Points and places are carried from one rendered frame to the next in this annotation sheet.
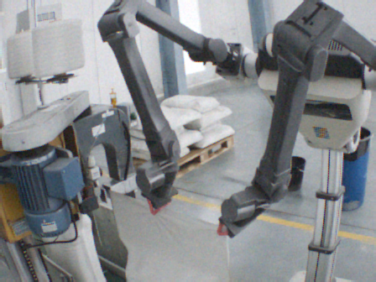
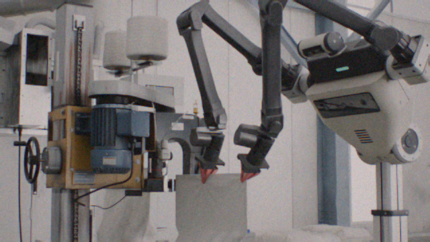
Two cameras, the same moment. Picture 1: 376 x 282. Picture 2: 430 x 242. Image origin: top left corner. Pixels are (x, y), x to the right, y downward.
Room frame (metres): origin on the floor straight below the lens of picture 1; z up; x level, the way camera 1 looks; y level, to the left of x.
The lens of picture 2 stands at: (-1.11, -0.53, 1.05)
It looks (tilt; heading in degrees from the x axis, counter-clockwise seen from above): 6 degrees up; 15
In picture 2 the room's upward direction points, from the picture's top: straight up
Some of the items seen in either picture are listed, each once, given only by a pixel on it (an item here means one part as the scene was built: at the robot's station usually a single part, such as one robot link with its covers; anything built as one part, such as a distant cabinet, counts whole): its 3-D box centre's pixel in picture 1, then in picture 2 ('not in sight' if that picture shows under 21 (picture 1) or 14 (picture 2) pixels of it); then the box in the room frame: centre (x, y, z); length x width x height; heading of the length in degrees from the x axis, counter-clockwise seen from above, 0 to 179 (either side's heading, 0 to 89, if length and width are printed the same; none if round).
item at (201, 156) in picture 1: (175, 151); not in sight; (4.60, 0.15, 0.07); 1.20 x 0.82 x 0.14; 140
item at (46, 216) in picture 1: (40, 192); (111, 139); (0.99, 0.44, 1.21); 0.15 x 0.15 x 0.25
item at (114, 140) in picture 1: (82, 141); (164, 144); (1.45, 0.40, 1.21); 0.30 x 0.25 x 0.30; 48
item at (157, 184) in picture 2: (86, 202); (152, 185); (1.28, 0.39, 1.04); 0.08 x 0.06 x 0.05; 138
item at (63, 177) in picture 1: (64, 181); (133, 127); (0.97, 0.34, 1.25); 0.10 x 0.08 x 0.12; 163
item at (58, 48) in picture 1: (57, 47); (147, 39); (1.11, 0.35, 1.61); 0.17 x 0.17 x 0.17
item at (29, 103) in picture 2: not in sight; (26, 81); (3.04, 2.10, 1.82); 0.51 x 0.27 x 0.71; 48
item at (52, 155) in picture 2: not in sight; (50, 159); (1.02, 0.71, 1.14); 0.11 x 0.06 x 0.11; 48
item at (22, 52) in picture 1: (23, 54); (119, 50); (1.28, 0.54, 1.61); 0.15 x 0.14 x 0.17; 48
